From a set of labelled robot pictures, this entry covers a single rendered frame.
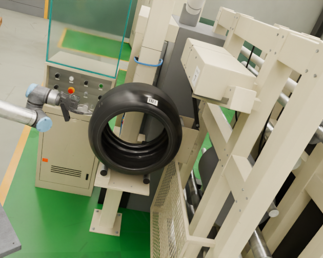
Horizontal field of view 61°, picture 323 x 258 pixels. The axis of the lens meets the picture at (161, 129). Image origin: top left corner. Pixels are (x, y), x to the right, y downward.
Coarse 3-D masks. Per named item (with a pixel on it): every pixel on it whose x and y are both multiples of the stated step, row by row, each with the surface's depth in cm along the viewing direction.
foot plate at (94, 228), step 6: (96, 210) 260; (96, 216) 255; (120, 216) 263; (96, 222) 249; (114, 222) 255; (120, 222) 257; (90, 228) 242; (96, 228) 243; (102, 228) 245; (108, 228) 247; (114, 228) 249; (108, 234) 242; (114, 234) 243
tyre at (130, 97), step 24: (120, 96) 153; (144, 96) 153; (168, 96) 172; (96, 120) 156; (168, 120) 157; (96, 144) 162; (120, 144) 195; (144, 144) 197; (168, 144) 164; (120, 168) 171; (144, 168) 172
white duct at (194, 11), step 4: (188, 0) 209; (192, 0) 204; (196, 0) 202; (200, 0) 202; (204, 0) 204; (188, 4) 210; (192, 4) 207; (196, 4) 206; (200, 4) 206; (188, 8) 212; (192, 8) 210; (196, 8) 209; (200, 8) 212; (188, 12) 215; (192, 12) 213; (196, 12) 214
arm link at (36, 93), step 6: (30, 84) 155; (36, 84) 156; (30, 90) 153; (36, 90) 154; (42, 90) 155; (48, 90) 156; (30, 96) 155; (36, 96) 154; (42, 96) 155; (36, 102) 156; (42, 102) 158
